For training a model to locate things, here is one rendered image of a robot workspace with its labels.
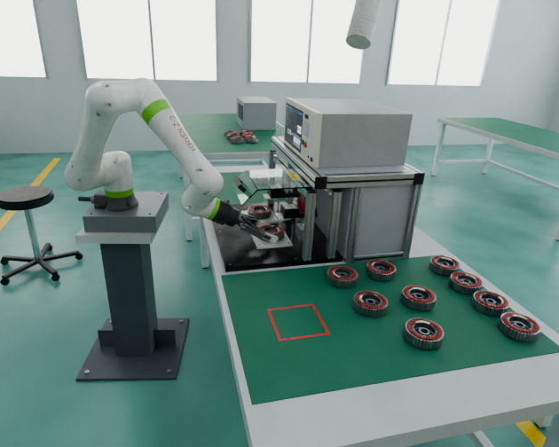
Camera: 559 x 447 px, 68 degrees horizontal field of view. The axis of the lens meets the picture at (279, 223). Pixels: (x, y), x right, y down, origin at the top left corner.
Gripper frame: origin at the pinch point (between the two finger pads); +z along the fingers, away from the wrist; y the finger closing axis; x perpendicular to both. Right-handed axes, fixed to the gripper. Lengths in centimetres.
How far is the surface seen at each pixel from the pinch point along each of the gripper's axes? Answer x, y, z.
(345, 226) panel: -20.3, -19.1, 18.2
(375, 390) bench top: 1, -85, 10
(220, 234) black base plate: 12.2, 8.7, -16.4
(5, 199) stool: 87, 125, -116
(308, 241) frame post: -8.8, -19.6, 7.2
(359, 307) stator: -6, -54, 17
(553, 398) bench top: -19, -97, 49
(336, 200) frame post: -27.9, -19.5, 8.6
